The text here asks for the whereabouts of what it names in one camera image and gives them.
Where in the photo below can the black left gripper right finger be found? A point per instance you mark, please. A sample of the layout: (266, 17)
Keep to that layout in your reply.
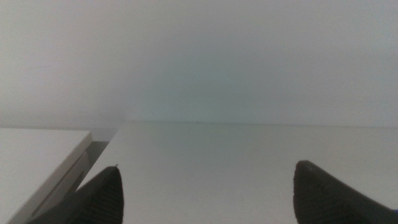
(320, 199)

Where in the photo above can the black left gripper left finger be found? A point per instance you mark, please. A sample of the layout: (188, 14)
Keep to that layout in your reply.
(102, 199)

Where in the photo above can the white side table panel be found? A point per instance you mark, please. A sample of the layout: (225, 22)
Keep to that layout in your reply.
(34, 161)

